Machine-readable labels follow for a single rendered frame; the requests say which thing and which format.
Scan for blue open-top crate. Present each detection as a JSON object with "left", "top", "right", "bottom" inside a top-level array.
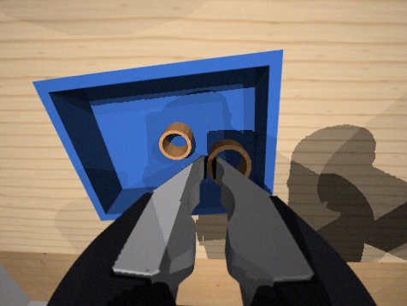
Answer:
[{"left": 32, "top": 50, "right": 283, "bottom": 221}]

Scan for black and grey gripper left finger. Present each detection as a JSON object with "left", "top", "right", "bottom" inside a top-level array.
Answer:
[{"left": 46, "top": 155, "right": 208, "bottom": 306}]

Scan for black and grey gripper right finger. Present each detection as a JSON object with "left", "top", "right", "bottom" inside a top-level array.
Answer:
[{"left": 212, "top": 156, "right": 377, "bottom": 306}]

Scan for bronze bushing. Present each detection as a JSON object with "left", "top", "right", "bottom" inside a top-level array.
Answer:
[
  {"left": 159, "top": 122, "right": 193, "bottom": 160},
  {"left": 207, "top": 139, "right": 251, "bottom": 185}
]

